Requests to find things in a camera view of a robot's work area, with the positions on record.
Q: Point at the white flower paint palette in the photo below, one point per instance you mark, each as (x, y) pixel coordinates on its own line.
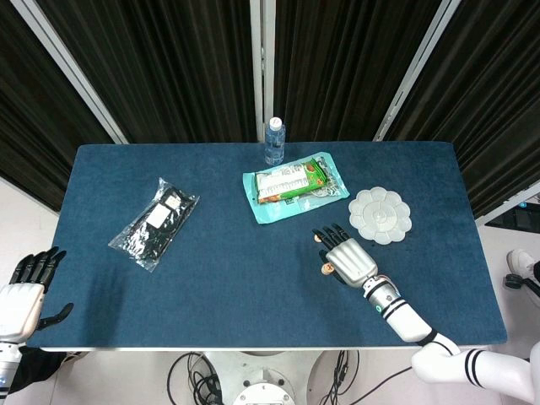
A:
(379, 215)

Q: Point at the white shoe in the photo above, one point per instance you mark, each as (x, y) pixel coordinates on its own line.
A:
(519, 259)

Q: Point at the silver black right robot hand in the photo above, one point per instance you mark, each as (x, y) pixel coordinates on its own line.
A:
(352, 261)

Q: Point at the white metal frame beam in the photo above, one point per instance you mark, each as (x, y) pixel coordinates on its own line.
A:
(510, 202)

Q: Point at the green cookie package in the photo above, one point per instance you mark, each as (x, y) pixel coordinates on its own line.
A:
(287, 185)

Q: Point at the black pleated curtain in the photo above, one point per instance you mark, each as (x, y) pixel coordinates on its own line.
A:
(169, 63)
(498, 105)
(337, 63)
(34, 126)

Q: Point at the black chair base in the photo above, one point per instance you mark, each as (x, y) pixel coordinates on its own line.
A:
(516, 280)

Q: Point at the clear plastic water bottle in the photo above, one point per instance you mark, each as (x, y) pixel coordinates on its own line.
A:
(274, 143)

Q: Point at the teal snack pouch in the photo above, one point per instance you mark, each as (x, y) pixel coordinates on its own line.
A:
(274, 213)

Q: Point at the black monitor device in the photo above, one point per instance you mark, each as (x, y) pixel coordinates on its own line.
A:
(523, 219)

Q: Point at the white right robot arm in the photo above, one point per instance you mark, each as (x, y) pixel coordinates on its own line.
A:
(405, 320)

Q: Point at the blue felt table mat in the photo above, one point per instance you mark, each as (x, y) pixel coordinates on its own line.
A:
(232, 295)

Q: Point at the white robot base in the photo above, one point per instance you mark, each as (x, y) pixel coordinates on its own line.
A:
(261, 379)

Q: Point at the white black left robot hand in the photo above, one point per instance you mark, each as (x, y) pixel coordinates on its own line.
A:
(19, 310)

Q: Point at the white metal frame post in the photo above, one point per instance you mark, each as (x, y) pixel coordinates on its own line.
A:
(420, 63)
(259, 42)
(66, 63)

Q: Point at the black items in clear bag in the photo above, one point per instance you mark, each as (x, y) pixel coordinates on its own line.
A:
(147, 236)

